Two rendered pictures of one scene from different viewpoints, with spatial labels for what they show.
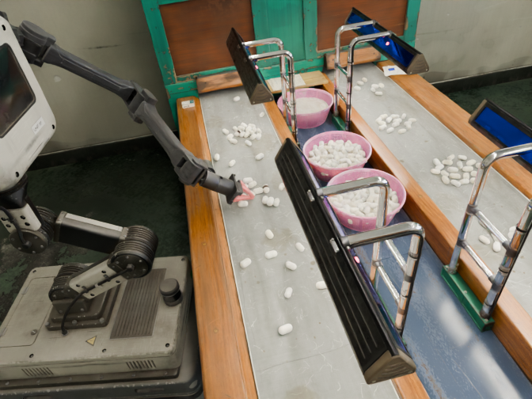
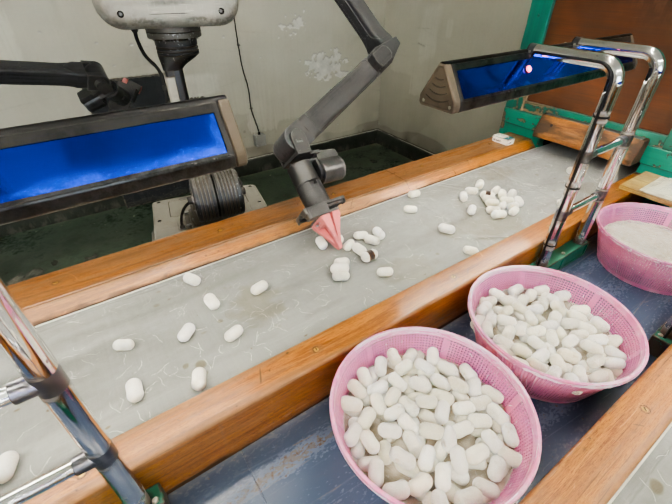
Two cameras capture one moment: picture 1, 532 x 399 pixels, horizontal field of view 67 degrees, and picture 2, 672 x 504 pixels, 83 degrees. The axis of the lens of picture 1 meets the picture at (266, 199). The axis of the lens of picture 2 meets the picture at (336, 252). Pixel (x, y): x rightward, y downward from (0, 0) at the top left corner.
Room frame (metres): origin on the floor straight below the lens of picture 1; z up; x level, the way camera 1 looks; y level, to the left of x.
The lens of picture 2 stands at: (0.80, -0.54, 1.22)
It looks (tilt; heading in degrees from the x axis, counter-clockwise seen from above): 36 degrees down; 63
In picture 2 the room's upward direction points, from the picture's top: straight up
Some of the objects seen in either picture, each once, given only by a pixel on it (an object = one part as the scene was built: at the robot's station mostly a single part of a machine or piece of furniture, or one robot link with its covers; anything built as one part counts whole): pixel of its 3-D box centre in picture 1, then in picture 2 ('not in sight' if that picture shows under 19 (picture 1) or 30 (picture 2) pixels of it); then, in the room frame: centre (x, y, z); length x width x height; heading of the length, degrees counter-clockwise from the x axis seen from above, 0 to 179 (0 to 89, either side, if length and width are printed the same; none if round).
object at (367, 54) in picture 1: (352, 56); not in sight; (2.06, -0.55, 0.83); 0.30 x 0.06 x 0.07; 97
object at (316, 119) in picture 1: (305, 109); (656, 249); (1.75, -0.25, 0.72); 0.27 x 0.27 x 0.10
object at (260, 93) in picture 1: (245, 60); (548, 65); (1.55, 0.01, 1.08); 0.62 x 0.08 x 0.07; 7
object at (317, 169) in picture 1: (336, 158); (543, 334); (1.32, -0.30, 0.72); 0.27 x 0.27 x 0.10
